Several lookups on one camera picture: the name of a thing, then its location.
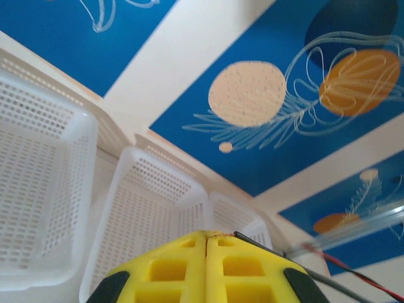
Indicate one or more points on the aluminium frame post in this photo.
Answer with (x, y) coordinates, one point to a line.
(363, 225)

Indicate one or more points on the white perforated plastic basket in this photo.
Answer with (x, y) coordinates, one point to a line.
(38, 158)
(151, 202)
(230, 211)

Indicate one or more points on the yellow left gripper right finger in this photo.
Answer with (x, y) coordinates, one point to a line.
(246, 271)

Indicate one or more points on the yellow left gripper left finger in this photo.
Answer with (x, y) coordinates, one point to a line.
(170, 271)

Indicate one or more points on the cream perforated tray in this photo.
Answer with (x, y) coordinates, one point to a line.
(109, 126)
(176, 161)

